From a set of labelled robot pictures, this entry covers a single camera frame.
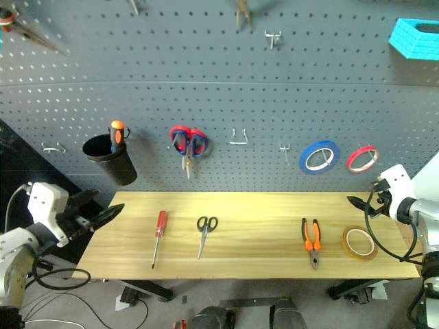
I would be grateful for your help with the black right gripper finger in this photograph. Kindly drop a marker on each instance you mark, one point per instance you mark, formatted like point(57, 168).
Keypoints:
point(358, 203)

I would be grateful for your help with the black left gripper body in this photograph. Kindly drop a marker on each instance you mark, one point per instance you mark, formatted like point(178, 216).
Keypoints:
point(73, 221)

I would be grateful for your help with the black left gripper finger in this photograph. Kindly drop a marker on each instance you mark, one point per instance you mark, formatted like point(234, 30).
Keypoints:
point(108, 215)
point(85, 198)

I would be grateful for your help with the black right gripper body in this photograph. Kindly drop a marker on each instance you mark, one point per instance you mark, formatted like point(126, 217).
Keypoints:
point(383, 202)

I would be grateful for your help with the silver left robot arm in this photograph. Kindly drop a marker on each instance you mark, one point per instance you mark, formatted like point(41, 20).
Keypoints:
point(13, 246)

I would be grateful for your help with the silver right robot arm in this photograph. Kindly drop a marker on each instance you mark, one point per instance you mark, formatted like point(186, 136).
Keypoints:
point(428, 219)

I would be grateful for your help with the white plastic stick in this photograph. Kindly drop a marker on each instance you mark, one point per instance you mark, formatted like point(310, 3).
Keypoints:
point(134, 6)

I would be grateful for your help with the black cup holder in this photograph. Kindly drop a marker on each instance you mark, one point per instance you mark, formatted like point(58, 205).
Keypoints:
point(111, 166)

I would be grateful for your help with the red tape roll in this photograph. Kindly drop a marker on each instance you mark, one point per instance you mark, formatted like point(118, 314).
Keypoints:
point(353, 161)

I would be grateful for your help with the amber tape roll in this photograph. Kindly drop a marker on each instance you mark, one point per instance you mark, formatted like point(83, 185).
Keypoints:
point(346, 245)

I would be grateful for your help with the flat metal loop hook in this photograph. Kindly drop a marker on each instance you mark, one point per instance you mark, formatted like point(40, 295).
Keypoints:
point(53, 148)

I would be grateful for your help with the blue tape roll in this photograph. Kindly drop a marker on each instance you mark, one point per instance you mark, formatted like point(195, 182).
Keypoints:
point(305, 164)

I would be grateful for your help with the black side panel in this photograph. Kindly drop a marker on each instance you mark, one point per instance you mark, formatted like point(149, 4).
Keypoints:
point(27, 161)

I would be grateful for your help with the black table leg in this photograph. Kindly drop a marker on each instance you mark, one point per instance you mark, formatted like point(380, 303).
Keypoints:
point(151, 289)
point(353, 287)

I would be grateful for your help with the small metal double hook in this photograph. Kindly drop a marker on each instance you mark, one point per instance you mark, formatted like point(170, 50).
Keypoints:
point(285, 150)

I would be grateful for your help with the white paper scrap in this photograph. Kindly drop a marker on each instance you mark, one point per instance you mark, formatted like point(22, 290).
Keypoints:
point(120, 304)

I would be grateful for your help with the dark rounded shape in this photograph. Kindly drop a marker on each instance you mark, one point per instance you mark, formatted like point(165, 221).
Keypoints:
point(288, 317)
point(211, 318)

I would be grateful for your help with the cyan plastic basket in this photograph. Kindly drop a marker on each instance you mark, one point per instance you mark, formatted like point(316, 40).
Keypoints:
point(408, 42)

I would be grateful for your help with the grey perforated pegboard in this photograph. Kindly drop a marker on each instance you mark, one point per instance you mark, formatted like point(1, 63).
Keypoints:
point(219, 85)

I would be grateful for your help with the silver metal peg hook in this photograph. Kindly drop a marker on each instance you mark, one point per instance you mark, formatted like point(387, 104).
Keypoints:
point(272, 37)

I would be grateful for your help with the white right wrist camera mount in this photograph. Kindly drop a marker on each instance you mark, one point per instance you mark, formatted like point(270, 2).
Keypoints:
point(399, 186)

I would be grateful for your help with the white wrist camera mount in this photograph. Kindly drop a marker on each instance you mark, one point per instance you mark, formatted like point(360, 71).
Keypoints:
point(43, 202)
point(399, 186)

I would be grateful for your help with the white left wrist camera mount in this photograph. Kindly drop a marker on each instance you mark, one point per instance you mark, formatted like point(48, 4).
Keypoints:
point(43, 202)

